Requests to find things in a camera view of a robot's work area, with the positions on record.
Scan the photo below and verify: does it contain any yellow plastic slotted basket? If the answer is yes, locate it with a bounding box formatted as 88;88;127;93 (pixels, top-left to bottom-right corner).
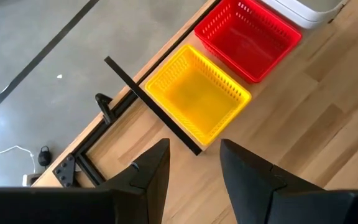
144;44;252;147

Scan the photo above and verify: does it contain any black metal shelf frame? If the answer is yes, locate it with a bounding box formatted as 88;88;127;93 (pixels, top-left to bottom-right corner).
103;0;223;156

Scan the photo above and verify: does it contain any black floor tape strip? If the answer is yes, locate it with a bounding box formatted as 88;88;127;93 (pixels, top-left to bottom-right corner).
0;0;101;124

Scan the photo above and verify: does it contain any black corner bracket plate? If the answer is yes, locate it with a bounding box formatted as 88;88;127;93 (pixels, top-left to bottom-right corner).
52;154;76;188

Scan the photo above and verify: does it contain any red plastic slotted basket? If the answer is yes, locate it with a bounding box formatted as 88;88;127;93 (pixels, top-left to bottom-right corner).
193;0;303;84

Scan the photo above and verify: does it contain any black power adapter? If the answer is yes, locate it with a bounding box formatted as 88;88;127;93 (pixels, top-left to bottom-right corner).
37;145;52;167

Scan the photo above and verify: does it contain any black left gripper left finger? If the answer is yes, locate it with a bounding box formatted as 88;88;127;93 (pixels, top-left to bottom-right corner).
0;139;171;224

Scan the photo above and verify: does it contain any grey plastic storage bin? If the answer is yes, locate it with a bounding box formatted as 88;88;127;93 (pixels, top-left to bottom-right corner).
261;0;349;30

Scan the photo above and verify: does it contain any white power strip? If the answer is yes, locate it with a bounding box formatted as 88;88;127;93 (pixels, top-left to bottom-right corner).
22;173;42;187

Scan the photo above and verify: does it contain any black clamp handle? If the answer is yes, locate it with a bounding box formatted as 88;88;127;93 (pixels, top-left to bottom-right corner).
94;92;116;125

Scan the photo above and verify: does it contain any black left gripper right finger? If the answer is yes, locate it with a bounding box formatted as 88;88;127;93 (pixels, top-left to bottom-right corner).
220;139;358;224

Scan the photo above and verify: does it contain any white cable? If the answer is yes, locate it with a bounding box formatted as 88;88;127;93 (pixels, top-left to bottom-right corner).
0;145;37;175

